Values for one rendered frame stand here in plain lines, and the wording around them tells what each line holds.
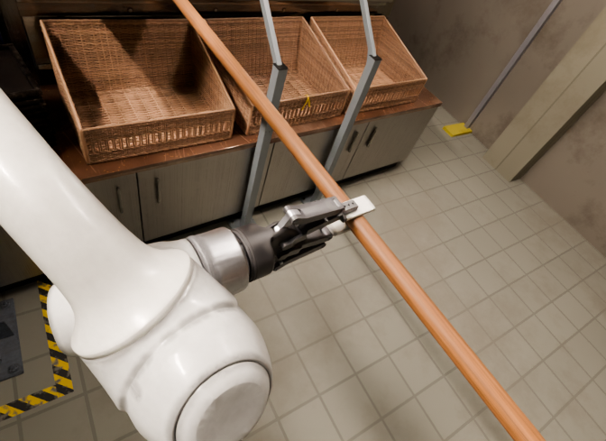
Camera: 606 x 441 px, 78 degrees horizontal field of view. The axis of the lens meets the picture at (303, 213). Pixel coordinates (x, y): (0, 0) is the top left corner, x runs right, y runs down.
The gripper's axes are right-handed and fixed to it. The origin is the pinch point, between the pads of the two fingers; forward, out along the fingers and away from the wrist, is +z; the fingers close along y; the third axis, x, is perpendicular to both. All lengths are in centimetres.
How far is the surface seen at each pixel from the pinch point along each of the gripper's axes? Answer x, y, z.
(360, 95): -77, 41, 86
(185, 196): -81, 85, 8
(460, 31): -160, 58, 280
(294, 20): -133, 35, 83
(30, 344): -58, 120, -61
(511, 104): -84, 77, 276
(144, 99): -118, 61, 4
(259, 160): -76, 67, 38
